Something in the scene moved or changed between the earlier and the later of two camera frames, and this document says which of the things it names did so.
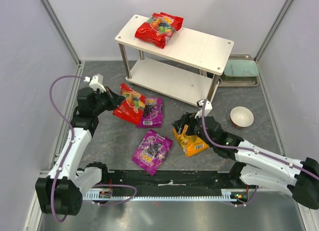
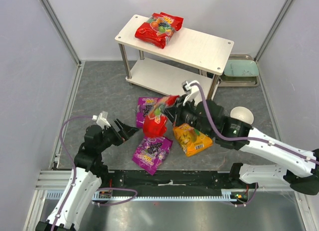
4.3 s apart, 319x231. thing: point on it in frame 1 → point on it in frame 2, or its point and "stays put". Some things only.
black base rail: (175, 183) stays put
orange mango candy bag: (190, 144) stays put
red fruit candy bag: (159, 28) stays put
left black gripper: (109, 97) → (115, 131)
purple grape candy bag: (151, 150) stays put
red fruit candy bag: (131, 110) → (155, 123)
